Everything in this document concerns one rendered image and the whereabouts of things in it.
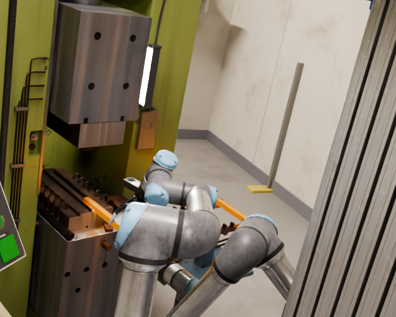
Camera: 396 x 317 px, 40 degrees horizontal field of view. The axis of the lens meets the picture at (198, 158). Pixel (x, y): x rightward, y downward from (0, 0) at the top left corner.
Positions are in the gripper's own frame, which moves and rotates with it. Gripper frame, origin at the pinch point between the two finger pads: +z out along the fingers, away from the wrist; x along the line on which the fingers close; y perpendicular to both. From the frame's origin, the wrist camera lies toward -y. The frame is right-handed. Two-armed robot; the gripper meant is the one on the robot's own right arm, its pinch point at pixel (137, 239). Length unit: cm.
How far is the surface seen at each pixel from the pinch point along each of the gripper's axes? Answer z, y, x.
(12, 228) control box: 16.4, -5.0, -40.7
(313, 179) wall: 114, 64, 287
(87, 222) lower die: 27.7, 6.0, -3.8
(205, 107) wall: 309, 59, 330
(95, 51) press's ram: 27, -63, -10
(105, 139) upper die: 27.4, -29.1, -0.5
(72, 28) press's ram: 31, -70, -17
